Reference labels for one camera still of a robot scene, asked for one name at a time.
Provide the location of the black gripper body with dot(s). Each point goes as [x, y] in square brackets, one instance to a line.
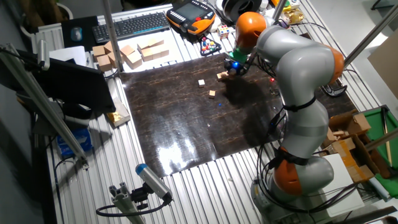
[236, 66]

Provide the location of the white box with gold foil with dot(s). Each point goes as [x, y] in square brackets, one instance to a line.
[119, 116]

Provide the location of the golden transparent item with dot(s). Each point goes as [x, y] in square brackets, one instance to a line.
[293, 16]

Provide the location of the black adapter with blue light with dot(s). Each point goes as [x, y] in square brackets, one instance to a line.
[273, 122]

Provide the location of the grey blue computer mouse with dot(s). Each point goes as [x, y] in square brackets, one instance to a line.
[76, 33]

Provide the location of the cardboard box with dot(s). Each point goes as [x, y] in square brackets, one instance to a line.
[357, 123]

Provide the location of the long aluminium beam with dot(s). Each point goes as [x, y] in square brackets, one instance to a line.
[46, 105]

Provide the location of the short aluminium extrusion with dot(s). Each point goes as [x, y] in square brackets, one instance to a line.
[122, 200]

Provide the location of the blue packet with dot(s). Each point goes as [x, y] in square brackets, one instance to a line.
[76, 140]

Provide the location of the black mouse pad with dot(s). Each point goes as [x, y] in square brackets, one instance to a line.
[66, 22]

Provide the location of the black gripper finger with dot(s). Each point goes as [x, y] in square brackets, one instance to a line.
[227, 71]
[240, 73]

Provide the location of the cardboard sheet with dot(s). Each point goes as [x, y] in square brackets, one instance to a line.
[387, 65]

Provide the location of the white round rim bin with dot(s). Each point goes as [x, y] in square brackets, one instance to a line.
[31, 18]

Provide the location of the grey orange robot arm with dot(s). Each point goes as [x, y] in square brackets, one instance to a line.
[304, 68]

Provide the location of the rubik's cube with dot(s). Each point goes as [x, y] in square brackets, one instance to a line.
[223, 31]

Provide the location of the purple item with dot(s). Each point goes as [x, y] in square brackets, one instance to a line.
[282, 23]

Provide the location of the black chair base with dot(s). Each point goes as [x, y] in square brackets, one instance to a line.
[377, 4]

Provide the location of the yellow and white small items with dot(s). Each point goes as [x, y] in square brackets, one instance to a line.
[287, 5]

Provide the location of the small board with red light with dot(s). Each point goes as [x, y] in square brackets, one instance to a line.
[272, 80]

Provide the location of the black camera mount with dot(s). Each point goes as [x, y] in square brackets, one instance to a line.
[140, 196]

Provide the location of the black monitor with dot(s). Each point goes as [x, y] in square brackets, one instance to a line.
[71, 84]

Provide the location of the black keyboard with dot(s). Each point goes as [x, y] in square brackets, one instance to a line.
[130, 27]

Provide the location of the black triangular ball tray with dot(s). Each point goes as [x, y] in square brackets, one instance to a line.
[209, 46]

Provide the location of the white board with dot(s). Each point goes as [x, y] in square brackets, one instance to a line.
[342, 189]

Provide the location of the orange black teach pendant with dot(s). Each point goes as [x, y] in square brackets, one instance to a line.
[189, 14]

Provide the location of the wooden cue stick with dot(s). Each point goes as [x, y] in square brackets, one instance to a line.
[385, 130]

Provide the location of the silver camera blue cap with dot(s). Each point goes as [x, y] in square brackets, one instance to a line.
[152, 180]

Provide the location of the aluminium frame pole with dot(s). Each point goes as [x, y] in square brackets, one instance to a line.
[110, 31]
[278, 9]
[373, 31]
[382, 139]

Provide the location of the silver camera on beam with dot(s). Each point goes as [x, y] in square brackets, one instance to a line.
[43, 53]

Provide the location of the light wooden block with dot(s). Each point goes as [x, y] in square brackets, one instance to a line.
[331, 137]

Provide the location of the green felt toy table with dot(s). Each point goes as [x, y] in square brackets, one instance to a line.
[376, 124]

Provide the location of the white paper sheet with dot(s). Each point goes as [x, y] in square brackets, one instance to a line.
[66, 54]

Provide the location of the large wooden block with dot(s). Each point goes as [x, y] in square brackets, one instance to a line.
[143, 44]
[164, 51]
[134, 59]
[127, 49]
[147, 54]
[156, 41]
[108, 46]
[104, 63]
[156, 53]
[99, 50]
[112, 59]

